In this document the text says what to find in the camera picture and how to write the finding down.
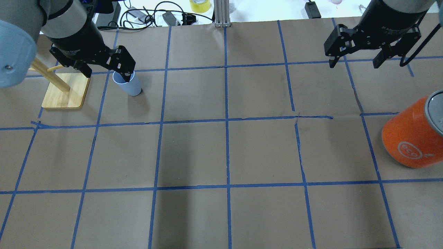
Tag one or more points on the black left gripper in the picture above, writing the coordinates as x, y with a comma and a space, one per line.
80, 40

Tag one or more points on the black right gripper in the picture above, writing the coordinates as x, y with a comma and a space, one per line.
383, 25

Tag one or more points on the light blue plastic cup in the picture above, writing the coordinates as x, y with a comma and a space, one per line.
131, 87

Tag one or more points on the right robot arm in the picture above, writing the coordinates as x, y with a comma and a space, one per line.
406, 7

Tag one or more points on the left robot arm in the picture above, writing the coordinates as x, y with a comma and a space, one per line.
69, 25

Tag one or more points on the wooden cup rack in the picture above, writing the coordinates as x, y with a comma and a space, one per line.
65, 90

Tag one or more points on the small black power brick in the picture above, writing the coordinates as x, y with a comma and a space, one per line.
312, 10

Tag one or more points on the orange can with silver lid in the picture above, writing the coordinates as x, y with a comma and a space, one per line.
414, 137

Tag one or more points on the yellow tape roll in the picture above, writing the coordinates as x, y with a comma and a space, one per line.
200, 6

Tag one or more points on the aluminium frame post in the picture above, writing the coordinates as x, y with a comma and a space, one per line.
221, 13

